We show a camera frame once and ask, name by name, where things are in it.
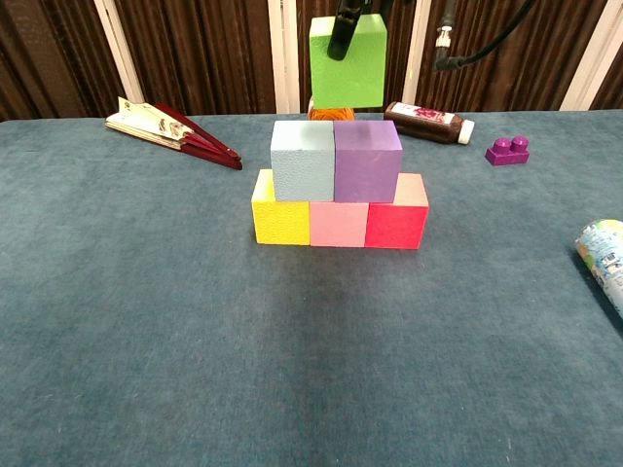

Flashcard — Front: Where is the brown bottle with white cap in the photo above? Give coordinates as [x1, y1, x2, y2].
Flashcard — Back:
[383, 100, 476, 146]

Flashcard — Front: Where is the folding fan with red ribs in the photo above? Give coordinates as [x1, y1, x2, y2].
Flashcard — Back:
[104, 96, 243, 171]

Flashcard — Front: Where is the teal felt table cover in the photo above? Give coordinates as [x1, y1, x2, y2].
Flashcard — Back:
[0, 110, 623, 467]

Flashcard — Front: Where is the red foam cube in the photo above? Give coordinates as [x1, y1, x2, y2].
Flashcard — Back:
[364, 172, 430, 251]

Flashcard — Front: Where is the yellow foam cube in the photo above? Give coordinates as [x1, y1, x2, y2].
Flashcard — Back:
[250, 168, 312, 247]

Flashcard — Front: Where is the dark brown curtain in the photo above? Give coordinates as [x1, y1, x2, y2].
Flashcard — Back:
[0, 0, 623, 123]

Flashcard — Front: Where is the purple toy brick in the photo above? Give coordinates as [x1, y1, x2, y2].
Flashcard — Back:
[484, 135, 531, 167]

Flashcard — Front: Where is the blue green drink can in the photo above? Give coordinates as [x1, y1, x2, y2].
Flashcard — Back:
[573, 218, 623, 335]

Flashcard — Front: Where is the green foam cube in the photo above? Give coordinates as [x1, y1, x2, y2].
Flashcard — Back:
[309, 14, 389, 110]

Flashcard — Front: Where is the light blue foam cube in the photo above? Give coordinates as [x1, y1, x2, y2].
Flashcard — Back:
[270, 120, 337, 203]

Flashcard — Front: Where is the clear jar with orange contents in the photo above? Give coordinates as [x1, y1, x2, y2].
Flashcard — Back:
[307, 96, 356, 122]

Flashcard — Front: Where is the light pink foam cube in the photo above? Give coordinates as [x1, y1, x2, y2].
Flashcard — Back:
[309, 200, 370, 248]

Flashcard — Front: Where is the white frame post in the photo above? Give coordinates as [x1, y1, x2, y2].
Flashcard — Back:
[267, 0, 301, 116]
[401, 0, 432, 114]
[93, 0, 143, 104]
[559, 0, 623, 112]

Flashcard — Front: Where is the purple foam cube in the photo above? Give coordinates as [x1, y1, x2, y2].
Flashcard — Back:
[333, 120, 404, 204]

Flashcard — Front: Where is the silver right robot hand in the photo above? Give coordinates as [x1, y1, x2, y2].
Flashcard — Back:
[326, 0, 369, 62]

